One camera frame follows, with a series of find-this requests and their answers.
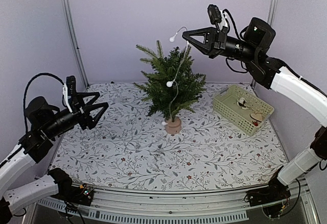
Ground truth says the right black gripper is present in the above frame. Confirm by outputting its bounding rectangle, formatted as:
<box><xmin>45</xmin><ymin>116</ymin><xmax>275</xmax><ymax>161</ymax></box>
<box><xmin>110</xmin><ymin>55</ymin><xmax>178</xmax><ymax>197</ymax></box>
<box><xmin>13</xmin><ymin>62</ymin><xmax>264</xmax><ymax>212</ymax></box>
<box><xmin>183</xmin><ymin>25</ymin><xmax>259</xmax><ymax>63</ymax></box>

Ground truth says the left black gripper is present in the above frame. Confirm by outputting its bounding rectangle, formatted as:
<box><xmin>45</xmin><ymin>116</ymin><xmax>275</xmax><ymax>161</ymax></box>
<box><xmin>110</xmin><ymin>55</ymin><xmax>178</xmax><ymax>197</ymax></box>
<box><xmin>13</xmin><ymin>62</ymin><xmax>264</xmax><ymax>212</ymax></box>
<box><xmin>42</xmin><ymin>92</ymin><xmax>109</xmax><ymax>139</ymax></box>

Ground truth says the small green christmas tree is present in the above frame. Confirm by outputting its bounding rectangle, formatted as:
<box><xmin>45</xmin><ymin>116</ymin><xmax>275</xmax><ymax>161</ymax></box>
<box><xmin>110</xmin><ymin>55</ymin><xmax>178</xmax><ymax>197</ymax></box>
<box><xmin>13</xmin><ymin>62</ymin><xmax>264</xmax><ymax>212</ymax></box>
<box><xmin>134</xmin><ymin>40</ymin><xmax>206</xmax><ymax>135</ymax></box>

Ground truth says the white ball light garland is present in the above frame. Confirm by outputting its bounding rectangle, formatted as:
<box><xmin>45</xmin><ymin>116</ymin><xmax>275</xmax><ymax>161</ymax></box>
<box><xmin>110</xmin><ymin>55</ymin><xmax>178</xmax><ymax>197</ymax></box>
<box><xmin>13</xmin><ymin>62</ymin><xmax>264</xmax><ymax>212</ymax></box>
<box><xmin>166</xmin><ymin>26</ymin><xmax>189</xmax><ymax>119</ymax></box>

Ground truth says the pale green plastic basket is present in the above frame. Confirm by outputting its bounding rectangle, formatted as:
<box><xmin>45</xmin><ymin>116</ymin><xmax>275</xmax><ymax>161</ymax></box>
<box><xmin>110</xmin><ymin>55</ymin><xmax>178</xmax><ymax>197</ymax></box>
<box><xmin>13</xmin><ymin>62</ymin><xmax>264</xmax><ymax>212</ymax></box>
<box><xmin>213</xmin><ymin>85</ymin><xmax>274</xmax><ymax>136</ymax></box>

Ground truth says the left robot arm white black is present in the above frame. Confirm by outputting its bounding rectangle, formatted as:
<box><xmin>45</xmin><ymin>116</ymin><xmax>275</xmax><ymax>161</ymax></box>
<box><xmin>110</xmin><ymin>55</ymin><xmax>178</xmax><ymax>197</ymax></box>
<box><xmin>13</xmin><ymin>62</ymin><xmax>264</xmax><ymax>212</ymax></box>
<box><xmin>1</xmin><ymin>92</ymin><xmax>108</xmax><ymax>223</ymax></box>

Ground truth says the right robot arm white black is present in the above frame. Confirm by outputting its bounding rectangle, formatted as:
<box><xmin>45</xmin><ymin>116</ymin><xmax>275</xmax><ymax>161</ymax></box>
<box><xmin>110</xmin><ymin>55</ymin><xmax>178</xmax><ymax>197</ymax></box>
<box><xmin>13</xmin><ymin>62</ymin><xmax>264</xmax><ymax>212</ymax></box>
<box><xmin>182</xmin><ymin>17</ymin><xmax>326</xmax><ymax>202</ymax></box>

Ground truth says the floral white tablecloth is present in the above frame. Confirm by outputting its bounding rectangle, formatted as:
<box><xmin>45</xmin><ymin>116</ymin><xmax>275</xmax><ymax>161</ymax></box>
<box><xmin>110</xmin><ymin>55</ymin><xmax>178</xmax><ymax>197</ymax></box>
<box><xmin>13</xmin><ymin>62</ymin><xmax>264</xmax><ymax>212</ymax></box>
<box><xmin>50</xmin><ymin>83</ymin><xmax>287</xmax><ymax>191</ymax></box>

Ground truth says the black white cotton ornament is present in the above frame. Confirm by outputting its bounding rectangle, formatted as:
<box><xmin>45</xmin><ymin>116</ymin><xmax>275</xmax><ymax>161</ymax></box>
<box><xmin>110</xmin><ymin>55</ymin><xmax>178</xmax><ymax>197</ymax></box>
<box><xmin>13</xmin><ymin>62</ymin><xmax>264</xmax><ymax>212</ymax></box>
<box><xmin>237</xmin><ymin>97</ymin><xmax>249</xmax><ymax>110</ymax></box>

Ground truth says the wooden heart ornament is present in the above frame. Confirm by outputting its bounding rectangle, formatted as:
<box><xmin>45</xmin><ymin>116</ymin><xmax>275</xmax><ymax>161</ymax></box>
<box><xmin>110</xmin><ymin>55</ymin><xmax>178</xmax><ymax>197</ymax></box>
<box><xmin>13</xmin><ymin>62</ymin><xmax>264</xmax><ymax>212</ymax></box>
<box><xmin>250</xmin><ymin>111</ymin><xmax>265</xmax><ymax>122</ymax></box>

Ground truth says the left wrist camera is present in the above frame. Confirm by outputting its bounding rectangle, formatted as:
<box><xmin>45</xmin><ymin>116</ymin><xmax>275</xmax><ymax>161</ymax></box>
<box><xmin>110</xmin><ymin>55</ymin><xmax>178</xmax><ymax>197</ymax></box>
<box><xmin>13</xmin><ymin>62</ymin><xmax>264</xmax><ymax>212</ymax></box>
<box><xmin>62</xmin><ymin>76</ymin><xmax>76</xmax><ymax>113</ymax></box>

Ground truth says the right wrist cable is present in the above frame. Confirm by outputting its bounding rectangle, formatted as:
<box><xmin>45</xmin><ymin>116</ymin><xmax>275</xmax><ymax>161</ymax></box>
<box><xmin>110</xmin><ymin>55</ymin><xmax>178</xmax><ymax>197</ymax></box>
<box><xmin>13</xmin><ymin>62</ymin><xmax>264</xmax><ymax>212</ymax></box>
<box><xmin>222</xmin><ymin>9</ymin><xmax>243</xmax><ymax>41</ymax></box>

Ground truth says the wrist cable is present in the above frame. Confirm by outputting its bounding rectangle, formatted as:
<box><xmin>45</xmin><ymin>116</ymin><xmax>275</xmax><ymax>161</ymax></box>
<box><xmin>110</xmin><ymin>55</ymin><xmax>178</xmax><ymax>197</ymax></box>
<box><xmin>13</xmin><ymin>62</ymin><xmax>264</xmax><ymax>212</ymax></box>
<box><xmin>222</xmin><ymin>9</ymin><xmax>243</xmax><ymax>41</ymax></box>
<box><xmin>23</xmin><ymin>72</ymin><xmax>66</xmax><ymax>122</ymax></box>

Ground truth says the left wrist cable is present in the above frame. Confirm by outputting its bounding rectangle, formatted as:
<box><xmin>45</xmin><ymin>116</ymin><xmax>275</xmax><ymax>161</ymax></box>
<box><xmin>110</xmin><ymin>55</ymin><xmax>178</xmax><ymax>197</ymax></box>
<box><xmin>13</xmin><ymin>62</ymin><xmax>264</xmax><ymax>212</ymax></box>
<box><xmin>23</xmin><ymin>72</ymin><xmax>66</xmax><ymax>122</ymax></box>

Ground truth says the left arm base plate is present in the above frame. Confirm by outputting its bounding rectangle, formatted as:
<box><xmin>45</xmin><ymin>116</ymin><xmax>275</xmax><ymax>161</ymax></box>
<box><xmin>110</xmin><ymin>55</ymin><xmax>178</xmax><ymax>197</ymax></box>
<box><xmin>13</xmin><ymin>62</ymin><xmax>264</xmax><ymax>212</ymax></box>
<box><xmin>51</xmin><ymin>184</ymin><xmax>94</xmax><ymax>206</ymax></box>

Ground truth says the front aluminium rail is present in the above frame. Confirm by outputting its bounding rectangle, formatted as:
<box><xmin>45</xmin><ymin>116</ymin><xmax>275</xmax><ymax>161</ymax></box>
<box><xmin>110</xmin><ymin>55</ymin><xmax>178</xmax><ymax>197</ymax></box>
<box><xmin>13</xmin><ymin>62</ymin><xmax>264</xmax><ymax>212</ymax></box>
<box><xmin>21</xmin><ymin>175</ymin><xmax>320</xmax><ymax>224</ymax></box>

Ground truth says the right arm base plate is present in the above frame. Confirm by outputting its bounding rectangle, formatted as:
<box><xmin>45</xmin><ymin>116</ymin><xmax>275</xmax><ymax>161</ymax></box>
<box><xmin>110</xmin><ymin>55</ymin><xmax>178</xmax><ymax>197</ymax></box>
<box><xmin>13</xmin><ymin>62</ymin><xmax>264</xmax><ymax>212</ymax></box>
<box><xmin>244</xmin><ymin>186</ymin><xmax>291</xmax><ymax>207</ymax></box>

